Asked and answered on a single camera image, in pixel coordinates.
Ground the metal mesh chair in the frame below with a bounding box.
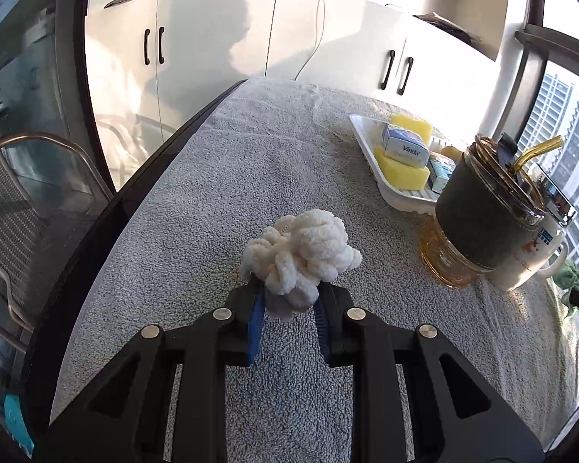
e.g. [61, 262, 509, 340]
[0, 132, 114, 348]

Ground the teal plastic object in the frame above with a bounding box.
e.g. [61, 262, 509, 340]
[2, 393, 36, 459]

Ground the amber plastic straw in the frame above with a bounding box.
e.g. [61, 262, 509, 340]
[514, 135, 565, 173]

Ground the white cable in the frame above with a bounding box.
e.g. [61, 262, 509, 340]
[294, 0, 325, 82]

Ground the white mug with chrome lid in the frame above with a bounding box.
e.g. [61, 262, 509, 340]
[492, 161, 579, 292]

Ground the grey terry towel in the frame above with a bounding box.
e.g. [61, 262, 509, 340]
[51, 76, 579, 463]

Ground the bear print tissue packet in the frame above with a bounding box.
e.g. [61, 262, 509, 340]
[427, 151, 457, 193]

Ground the glass cup with green sleeve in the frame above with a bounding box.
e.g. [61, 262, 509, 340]
[420, 133, 548, 291]

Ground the mint green cloth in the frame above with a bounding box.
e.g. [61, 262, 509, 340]
[555, 259, 579, 309]

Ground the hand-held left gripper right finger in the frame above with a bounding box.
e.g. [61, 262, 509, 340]
[313, 282, 546, 463]

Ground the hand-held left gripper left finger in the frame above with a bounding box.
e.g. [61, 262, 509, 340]
[34, 277, 268, 463]

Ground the white chenille scrunchie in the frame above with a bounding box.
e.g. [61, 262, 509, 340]
[240, 208, 362, 323]

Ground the yellow rectangular sponge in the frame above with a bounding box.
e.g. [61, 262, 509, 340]
[391, 113, 433, 143]
[372, 147, 431, 190]

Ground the small blue white tissue packet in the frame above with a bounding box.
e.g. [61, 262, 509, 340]
[380, 124, 434, 169]

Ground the white cabinet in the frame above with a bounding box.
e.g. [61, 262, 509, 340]
[84, 0, 512, 194]

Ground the white plastic tray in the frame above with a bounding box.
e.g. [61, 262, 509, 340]
[349, 113, 464, 213]

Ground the dark window frame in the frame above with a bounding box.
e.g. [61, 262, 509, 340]
[499, 0, 579, 148]

